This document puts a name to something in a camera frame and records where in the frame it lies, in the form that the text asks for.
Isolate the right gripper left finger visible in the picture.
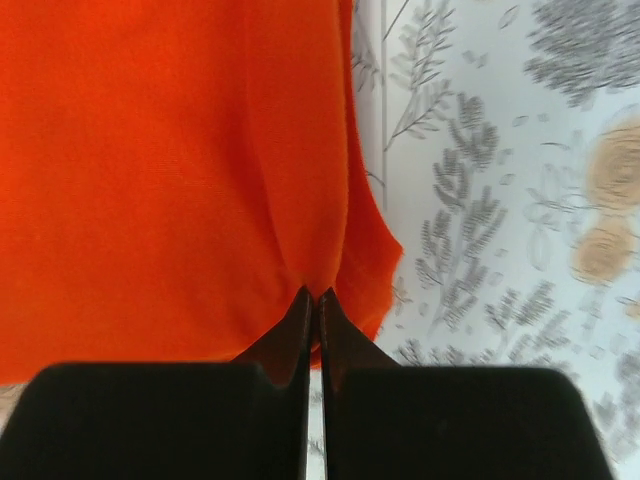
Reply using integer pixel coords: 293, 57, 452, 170
1, 290, 314, 479

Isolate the floral patterned table mat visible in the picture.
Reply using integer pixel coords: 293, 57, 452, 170
1, 1, 639, 479

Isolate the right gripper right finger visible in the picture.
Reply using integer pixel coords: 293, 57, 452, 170
317, 291, 612, 479

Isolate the orange t shirt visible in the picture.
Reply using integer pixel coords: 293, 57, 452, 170
1, 1, 402, 384

